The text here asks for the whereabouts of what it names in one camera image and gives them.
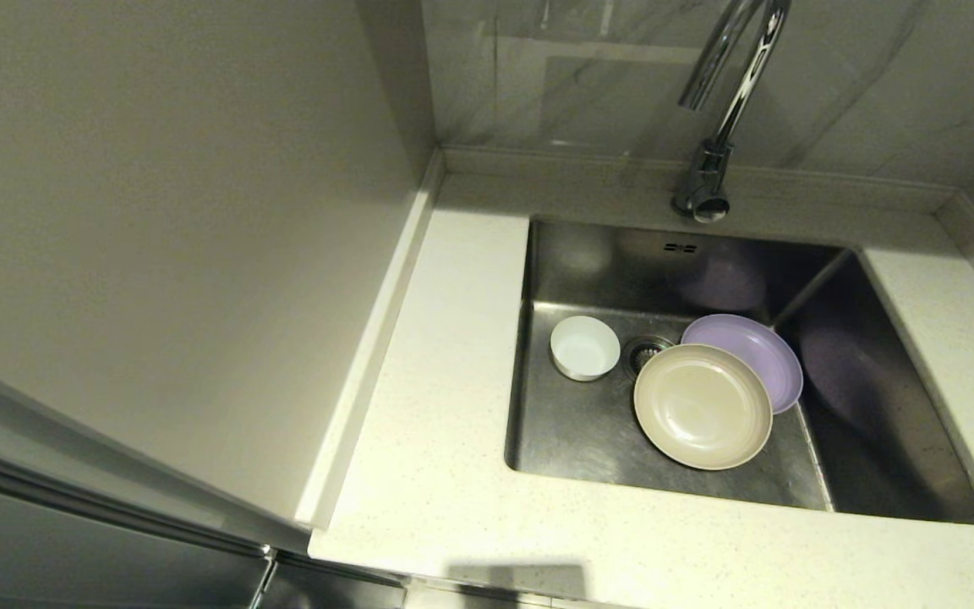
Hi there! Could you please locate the metal door trim strip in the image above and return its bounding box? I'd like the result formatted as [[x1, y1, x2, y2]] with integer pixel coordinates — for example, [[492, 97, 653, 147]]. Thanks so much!
[[0, 453, 276, 563]]

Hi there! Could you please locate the purple plastic plate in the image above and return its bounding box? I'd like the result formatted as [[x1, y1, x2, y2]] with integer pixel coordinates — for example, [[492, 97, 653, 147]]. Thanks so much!
[[680, 313, 805, 415]]

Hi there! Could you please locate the white edge trim strip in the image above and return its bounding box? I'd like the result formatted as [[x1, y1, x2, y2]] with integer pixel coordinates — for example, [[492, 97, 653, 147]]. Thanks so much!
[[294, 145, 447, 535]]

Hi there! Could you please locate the grey glossy cabinet door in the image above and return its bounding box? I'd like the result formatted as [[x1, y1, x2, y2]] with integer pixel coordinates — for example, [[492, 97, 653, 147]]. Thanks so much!
[[0, 474, 408, 609]]

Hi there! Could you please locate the tall beige cabinet side panel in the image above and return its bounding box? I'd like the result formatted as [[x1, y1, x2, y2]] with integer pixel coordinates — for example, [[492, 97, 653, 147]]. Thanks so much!
[[0, 0, 439, 551]]

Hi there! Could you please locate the metal sink drain strainer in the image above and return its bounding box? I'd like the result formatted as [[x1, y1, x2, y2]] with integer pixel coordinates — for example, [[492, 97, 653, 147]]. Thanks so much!
[[622, 335, 676, 379]]

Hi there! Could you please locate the stainless steel sink basin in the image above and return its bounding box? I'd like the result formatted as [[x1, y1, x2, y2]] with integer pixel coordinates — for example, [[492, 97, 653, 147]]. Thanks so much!
[[504, 211, 974, 529]]

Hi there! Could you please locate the small white bowl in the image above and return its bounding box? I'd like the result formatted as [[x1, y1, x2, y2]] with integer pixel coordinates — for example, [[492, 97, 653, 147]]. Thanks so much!
[[550, 315, 622, 382]]

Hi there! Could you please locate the beige plastic plate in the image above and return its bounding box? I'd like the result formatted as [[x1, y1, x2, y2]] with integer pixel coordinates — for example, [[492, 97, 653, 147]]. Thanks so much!
[[632, 343, 774, 472]]

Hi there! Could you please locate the chrome kitchen faucet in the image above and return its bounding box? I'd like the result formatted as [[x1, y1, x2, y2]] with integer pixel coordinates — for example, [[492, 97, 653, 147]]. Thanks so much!
[[671, 0, 795, 224]]

